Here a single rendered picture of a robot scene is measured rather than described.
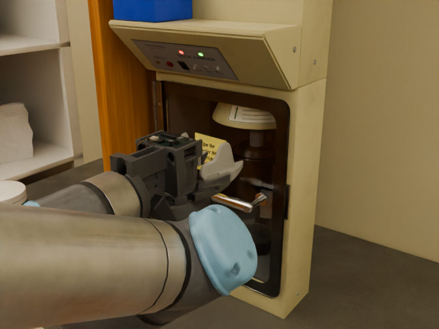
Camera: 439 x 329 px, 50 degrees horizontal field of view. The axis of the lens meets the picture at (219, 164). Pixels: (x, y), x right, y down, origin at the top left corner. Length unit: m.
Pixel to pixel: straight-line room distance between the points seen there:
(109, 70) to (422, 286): 0.82
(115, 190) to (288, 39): 0.36
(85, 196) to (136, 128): 0.53
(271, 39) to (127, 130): 0.43
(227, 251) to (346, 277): 0.78
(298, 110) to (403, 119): 0.44
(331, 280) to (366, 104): 0.43
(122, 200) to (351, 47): 0.82
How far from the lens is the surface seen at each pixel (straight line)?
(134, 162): 0.55
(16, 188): 1.29
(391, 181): 1.25
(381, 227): 1.31
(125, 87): 0.99
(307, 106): 0.84
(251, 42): 0.70
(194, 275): 0.38
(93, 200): 0.51
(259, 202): 0.86
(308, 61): 0.81
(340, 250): 1.25
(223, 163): 0.66
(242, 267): 0.40
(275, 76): 0.75
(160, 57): 0.88
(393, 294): 1.13
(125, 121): 1.01
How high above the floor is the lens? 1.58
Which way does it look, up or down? 22 degrees down
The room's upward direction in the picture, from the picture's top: straight up
